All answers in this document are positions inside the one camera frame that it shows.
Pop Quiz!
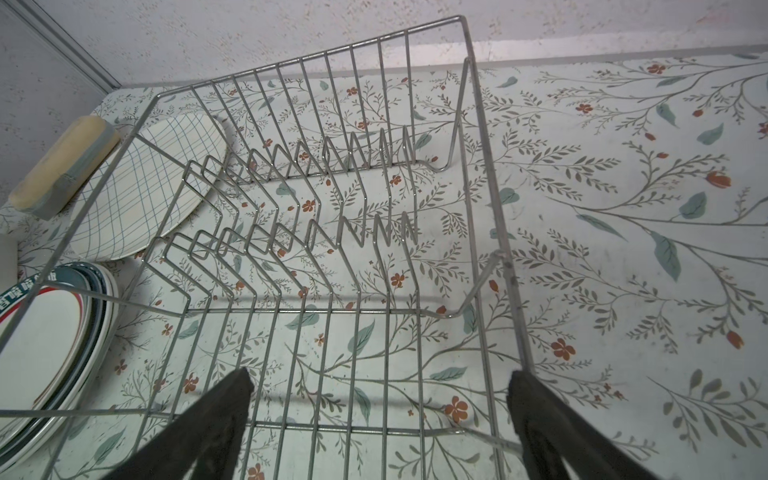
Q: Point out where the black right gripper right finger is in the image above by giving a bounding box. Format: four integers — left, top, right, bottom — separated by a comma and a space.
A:
507, 370, 655, 479

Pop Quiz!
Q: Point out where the white blue grid plate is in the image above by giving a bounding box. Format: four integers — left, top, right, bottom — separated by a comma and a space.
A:
70, 113, 228, 261

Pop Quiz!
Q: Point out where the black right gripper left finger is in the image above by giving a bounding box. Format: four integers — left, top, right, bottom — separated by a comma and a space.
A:
106, 368, 254, 479

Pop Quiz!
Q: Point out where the tan oblong sponge block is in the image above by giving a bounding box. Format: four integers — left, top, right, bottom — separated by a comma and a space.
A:
9, 115, 121, 220

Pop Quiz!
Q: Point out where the metal wire dish rack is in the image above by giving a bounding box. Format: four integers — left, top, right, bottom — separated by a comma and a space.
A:
1, 15, 521, 479

